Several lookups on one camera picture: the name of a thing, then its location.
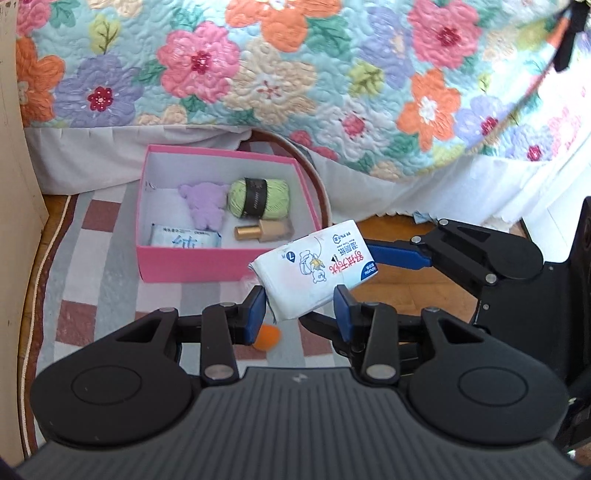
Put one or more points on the pink cardboard box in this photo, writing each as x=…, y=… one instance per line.
x=194, y=265

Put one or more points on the gold-capped beige bottle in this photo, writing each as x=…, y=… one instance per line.
x=263, y=230

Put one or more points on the purple plush toy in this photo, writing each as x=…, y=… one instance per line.
x=205, y=203

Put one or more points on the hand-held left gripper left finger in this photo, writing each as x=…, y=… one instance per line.
x=256, y=314

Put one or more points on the round brown basin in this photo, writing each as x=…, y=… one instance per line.
x=319, y=184

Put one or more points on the orange ball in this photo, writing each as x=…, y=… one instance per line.
x=268, y=339

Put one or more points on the green yarn ball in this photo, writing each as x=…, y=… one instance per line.
x=256, y=198

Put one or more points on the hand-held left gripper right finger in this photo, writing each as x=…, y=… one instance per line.
x=342, y=310

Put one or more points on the blue wet wipes pack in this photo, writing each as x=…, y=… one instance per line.
x=184, y=237

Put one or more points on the floral quilt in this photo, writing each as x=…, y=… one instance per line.
x=277, y=69

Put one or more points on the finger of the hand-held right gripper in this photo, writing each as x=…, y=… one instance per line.
x=397, y=256
x=321, y=328

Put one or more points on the checkered rug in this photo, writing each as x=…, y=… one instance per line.
x=92, y=277

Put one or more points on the beige wooden cabinet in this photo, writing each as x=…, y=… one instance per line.
x=14, y=184

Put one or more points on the white tissue pack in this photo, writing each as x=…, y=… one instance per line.
x=304, y=277

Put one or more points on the light blue scrap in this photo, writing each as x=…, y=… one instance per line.
x=422, y=217

